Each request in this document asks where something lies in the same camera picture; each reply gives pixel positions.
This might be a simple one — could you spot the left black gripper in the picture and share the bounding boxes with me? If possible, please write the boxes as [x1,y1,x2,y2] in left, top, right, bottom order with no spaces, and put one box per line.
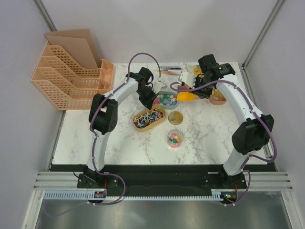
[137,87,159,110]

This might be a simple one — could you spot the grey tray of colourful candies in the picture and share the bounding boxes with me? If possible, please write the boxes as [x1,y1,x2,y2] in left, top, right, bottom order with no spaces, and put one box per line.
[153,91,178,110]

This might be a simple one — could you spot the tan tray of lollipops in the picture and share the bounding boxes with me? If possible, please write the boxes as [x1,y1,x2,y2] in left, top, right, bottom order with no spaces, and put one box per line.
[132,105,166,132]

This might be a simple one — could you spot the yellow plastic scoop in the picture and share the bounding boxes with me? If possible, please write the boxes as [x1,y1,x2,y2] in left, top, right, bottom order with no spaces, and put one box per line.
[177,92,197,102]

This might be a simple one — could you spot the clear glass jar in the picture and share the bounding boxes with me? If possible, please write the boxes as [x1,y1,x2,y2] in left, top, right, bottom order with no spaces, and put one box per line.
[167,129,183,148]

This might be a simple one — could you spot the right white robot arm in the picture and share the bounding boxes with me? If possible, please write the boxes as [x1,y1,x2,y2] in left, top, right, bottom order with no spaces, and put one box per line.
[192,54,274,188]

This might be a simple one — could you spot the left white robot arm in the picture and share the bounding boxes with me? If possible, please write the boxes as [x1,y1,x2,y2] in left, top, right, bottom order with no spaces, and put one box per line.
[83,67,158,187]

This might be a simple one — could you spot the round gold jar lid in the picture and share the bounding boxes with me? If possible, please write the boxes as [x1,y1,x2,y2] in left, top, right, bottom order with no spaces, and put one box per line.
[168,111,183,125]

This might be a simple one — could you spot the coloured pens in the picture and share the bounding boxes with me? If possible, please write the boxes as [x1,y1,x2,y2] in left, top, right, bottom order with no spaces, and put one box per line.
[154,66,183,76]

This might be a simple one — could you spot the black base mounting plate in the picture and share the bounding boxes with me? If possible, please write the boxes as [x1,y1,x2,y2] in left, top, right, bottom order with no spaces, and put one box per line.
[77,165,247,198]

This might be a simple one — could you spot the peach mesh file organizer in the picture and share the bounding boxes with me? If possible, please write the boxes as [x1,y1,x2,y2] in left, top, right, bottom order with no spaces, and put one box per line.
[31,29,115,111]

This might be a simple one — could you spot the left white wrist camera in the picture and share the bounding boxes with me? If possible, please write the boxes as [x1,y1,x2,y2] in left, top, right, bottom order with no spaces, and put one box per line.
[152,81,167,94]

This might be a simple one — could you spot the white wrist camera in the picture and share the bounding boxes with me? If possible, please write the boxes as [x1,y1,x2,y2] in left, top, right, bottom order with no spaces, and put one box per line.
[178,72,196,88]
[152,81,167,94]

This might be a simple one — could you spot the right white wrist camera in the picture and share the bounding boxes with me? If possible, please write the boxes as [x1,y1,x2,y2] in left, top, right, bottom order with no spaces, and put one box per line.
[178,72,196,88]

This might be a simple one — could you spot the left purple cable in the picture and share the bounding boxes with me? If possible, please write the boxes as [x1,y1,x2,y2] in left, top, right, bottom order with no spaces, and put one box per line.
[42,52,162,217]

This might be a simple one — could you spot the purple cable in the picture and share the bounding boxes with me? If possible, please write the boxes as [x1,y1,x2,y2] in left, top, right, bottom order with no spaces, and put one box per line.
[169,80,278,207]
[42,52,162,217]

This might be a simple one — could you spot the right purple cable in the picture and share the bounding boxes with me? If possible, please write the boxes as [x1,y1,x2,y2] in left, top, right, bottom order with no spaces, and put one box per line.
[169,80,278,207]

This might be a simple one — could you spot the aluminium frame rail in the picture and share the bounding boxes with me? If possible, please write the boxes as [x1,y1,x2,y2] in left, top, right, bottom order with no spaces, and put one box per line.
[34,171,292,191]

